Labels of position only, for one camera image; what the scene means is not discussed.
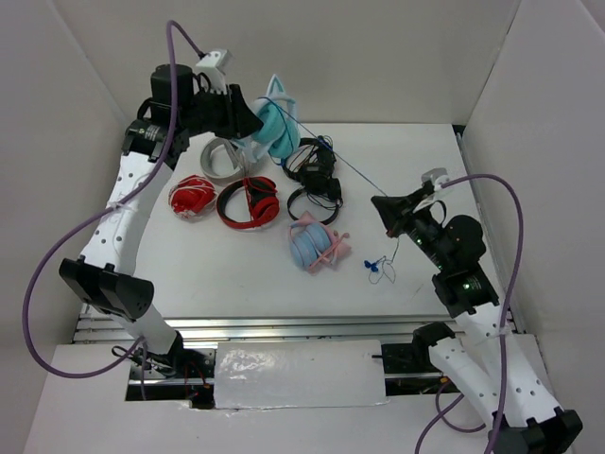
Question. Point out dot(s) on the aluminium rail frame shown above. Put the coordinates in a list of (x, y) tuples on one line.
[(204, 335)]

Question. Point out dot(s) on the black headphones lower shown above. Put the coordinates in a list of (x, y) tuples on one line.
[(326, 195)]

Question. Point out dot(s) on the white grey headphones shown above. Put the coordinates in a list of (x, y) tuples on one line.
[(209, 159)]

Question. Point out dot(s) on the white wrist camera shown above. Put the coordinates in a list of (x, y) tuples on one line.
[(214, 67), (432, 183)]

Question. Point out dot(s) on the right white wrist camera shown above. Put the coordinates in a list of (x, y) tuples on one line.
[(432, 183)]

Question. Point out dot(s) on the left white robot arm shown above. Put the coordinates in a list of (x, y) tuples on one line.
[(103, 275)]

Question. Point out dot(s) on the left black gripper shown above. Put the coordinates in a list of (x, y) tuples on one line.
[(238, 119)]

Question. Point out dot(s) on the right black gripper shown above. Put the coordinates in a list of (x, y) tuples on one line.
[(395, 211)]

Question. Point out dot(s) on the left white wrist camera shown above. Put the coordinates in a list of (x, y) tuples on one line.
[(214, 67)]

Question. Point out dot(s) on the teal cat ear headphones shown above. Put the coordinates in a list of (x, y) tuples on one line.
[(279, 135)]

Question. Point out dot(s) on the blue pink cat headphones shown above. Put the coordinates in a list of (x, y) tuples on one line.
[(314, 245)]

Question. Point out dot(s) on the black headphones upper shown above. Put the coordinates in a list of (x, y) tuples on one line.
[(312, 163)]

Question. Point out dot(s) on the red black headphones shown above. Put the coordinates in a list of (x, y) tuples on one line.
[(262, 202)]

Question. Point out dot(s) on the white foil covered plate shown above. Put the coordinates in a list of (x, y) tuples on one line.
[(299, 374)]

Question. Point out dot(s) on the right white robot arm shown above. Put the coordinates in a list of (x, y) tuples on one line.
[(487, 365)]

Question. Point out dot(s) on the folded red headphones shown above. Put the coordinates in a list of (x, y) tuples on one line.
[(191, 197)]

